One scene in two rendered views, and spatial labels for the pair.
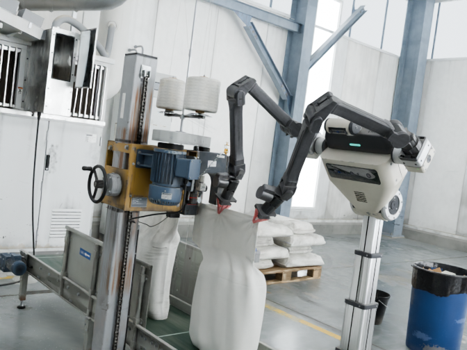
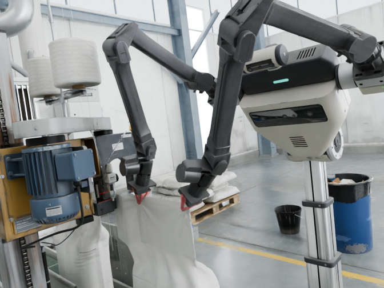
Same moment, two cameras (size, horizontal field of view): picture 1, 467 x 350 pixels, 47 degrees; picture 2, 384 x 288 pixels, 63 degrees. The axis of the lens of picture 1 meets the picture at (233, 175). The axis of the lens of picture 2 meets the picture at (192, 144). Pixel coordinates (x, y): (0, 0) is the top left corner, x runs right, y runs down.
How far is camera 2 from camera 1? 136 cm
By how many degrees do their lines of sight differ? 5
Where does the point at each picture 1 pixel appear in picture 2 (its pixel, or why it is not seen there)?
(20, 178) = not seen: outside the picture
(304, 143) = (229, 86)
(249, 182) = (171, 145)
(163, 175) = (41, 183)
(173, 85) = (42, 64)
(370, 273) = (327, 224)
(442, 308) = (354, 212)
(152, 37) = not seen: hidden behind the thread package
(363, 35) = not seen: hidden behind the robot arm
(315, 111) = (239, 22)
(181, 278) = (127, 261)
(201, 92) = (68, 58)
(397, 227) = (273, 149)
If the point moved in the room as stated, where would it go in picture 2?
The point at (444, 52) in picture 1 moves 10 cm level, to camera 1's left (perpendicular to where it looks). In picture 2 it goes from (275, 30) to (271, 30)
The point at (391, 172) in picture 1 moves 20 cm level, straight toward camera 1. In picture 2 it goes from (339, 102) to (359, 99)
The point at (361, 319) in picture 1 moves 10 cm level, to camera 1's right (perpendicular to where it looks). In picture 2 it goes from (331, 279) to (352, 275)
